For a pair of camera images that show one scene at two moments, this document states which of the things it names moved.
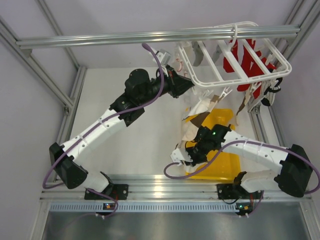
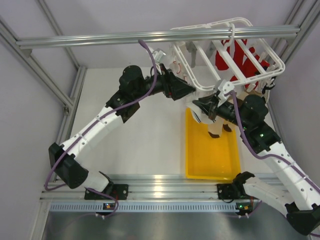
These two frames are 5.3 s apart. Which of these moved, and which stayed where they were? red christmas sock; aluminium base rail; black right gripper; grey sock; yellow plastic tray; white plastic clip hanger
Moved: grey sock; red christmas sock; black right gripper; white plastic clip hanger
Stayed: yellow plastic tray; aluminium base rail
